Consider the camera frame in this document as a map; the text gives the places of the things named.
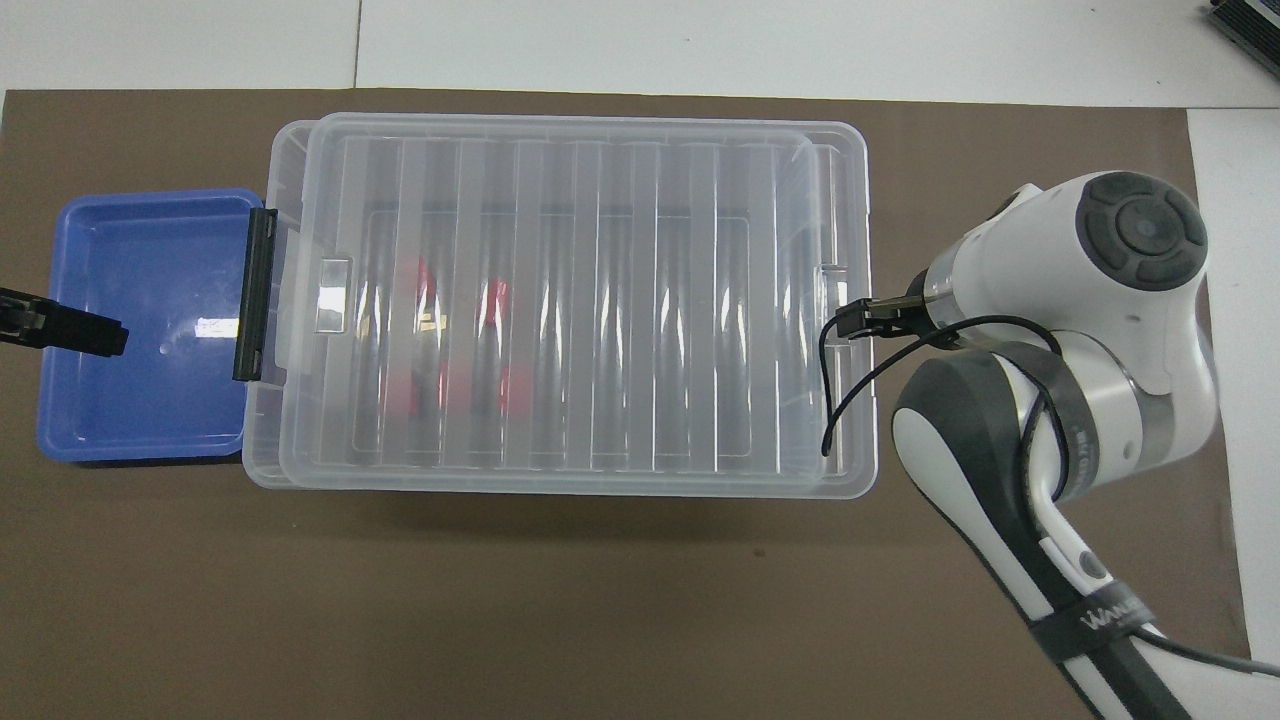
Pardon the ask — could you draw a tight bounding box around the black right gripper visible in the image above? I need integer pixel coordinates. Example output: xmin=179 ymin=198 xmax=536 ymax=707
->
xmin=836 ymin=292 xmax=941 ymax=341

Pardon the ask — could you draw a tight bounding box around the clear plastic storage box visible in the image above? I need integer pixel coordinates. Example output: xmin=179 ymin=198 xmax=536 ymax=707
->
xmin=243 ymin=118 xmax=871 ymax=491

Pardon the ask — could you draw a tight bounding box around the blue plastic tray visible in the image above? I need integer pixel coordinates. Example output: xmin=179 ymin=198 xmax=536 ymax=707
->
xmin=36 ymin=188 xmax=266 ymax=463

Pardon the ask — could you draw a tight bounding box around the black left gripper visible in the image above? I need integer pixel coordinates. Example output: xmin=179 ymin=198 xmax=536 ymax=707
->
xmin=0 ymin=288 xmax=128 ymax=358

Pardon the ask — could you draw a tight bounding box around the clear ribbed plastic lid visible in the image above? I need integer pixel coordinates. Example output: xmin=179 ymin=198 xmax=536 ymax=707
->
xmin=280 ymin=112 xmax=879 ymax=501

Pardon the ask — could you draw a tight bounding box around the black box latch handle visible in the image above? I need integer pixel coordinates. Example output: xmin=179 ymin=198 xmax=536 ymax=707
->
xmin=232 ymin=208 xmax=279 ymax=383

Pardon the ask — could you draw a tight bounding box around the brown table mat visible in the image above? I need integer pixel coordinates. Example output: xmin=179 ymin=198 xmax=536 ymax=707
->
xmin=0 ymin=88 xmax=1256 ymax=720

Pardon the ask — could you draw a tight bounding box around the black finned device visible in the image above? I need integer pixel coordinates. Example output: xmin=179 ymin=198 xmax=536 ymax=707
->
xmin=1208 ymin=0 xmax=1280 ymax=69

